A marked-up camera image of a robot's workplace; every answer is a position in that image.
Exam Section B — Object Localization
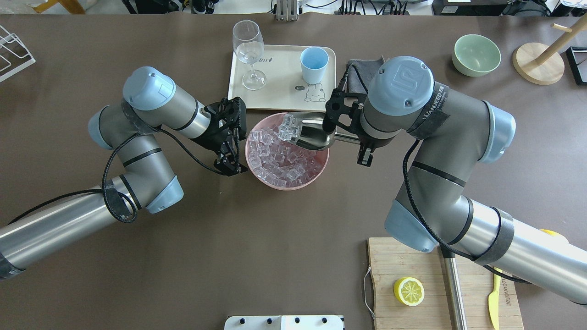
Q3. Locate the steel ice scoop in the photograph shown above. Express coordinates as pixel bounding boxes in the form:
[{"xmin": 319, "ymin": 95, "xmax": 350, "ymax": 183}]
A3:
[{"xmin": 289, "ymin": 111, "xmax": 360, "ymax": 152}]

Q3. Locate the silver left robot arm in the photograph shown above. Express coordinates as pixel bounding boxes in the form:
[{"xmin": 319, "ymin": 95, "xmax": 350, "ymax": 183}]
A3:
[{"xmin": 1, "ymin": 66, "xmax": 247, "ymax": 280}]

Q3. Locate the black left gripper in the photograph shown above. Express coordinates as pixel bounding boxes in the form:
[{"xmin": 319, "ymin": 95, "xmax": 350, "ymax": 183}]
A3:
[{"xmin": 202, "ymin": 97, "xmax": 248, "ymax": 177}]

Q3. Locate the pink bowl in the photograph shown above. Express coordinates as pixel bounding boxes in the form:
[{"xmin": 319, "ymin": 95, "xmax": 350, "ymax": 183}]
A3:
[{"xmin": 245, "ymin": 113, "xmax": 330, "ymax": 190}]

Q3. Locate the yellow lemon upper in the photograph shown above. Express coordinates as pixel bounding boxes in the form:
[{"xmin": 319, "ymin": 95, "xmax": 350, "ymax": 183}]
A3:
[{"xmin": 541, "ymin": 228, "xmax": 569, "ymax": 244}]

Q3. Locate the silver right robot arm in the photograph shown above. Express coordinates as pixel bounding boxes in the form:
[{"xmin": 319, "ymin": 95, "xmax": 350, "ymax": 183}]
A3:
[{"xmin": 323, "ymin": 56, "xmax": 587, "ymax": 306}]

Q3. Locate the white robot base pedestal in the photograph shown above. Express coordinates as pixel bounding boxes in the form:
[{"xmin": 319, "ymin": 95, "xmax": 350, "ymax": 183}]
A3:
[{"xmin": 224, "ymin": 314, "xmax": 345, "ymax": 330}]

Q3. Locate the half lemon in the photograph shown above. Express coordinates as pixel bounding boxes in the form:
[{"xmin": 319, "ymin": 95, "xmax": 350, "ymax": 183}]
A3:
[{"xmin": 393, "ymin": 276, "xmax": 425, "ymax": 307}]

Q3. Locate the green bowl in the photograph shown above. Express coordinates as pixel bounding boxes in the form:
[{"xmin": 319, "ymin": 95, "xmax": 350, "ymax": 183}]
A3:
[{"xmin": 452, "ymin": 35, "xmax": 502, "ymax": 77}]

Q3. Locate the blue cup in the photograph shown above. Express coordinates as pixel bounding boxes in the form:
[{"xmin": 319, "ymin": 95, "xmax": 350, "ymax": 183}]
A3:
[{"xmin": 300, "ymin": 47, "xmax": 329, "ymax": 84}]

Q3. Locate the dark metal glass tray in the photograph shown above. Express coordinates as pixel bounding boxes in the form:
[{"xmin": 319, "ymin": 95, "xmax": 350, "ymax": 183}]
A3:
[{"xmin": 565, "ymin": 46, "xmax": 587, "ymax": 86}]

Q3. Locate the cream serving tray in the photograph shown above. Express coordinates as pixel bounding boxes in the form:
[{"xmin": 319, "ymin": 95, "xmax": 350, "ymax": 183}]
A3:
[{"xmin": 228, "ymin": 44, "xmax": 338, "ymax": 111}]

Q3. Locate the yellow plastic knife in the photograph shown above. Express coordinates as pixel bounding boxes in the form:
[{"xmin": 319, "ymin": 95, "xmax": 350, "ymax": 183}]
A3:
[{"xmin": 487, "ymin": 272, "xmax": 501, "ymax": 330}]

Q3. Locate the wooden cup tree stand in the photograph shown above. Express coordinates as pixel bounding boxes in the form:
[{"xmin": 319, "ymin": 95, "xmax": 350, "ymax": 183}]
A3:
[{"xmin": 512, "ymin": 16, "xmax": 587, "ymax": 85}]

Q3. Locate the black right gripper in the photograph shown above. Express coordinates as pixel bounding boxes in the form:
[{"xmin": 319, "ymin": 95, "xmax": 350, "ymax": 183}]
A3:
[{"xmin": 322, "ymin": 89, "xmax": 379, "ymax": 167}]

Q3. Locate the clear wine glass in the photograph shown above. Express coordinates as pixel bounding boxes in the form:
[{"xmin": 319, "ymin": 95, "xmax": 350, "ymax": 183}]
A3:
[{"xmin": 232, "ymin": 20, "xmax": 266, "ymax": 91}]

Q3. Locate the steel muddler black tip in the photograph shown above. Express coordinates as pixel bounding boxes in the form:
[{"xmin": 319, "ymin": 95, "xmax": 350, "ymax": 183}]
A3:
[{"xmin": 440, "ymin": 247, "xmax": 468, "ymax": 330}]

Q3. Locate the bamboo cutting board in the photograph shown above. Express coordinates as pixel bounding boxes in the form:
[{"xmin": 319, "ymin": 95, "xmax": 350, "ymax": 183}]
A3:
[{"xmin": 363, "ymin": 236, "xmax": 525, "ymax": 330}]

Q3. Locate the white wire cup rack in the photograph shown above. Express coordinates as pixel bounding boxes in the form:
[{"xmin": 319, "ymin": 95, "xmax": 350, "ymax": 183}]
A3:
[{"xmin": 0, "ymin": 26, "xmax": 36, "ymax": 82}]

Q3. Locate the clear ice cubes pile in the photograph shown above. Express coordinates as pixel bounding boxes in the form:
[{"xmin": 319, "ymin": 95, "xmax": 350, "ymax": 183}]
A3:
[{"xmin": 249, "ymin": 115, "xmax": 321, "ymax": 187}]

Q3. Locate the grey folded cloth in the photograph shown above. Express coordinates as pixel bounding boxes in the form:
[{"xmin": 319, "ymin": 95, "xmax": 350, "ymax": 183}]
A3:
[{"xmin": 346, "ymin": 56, "xmax": 386, "ymax": 94}]

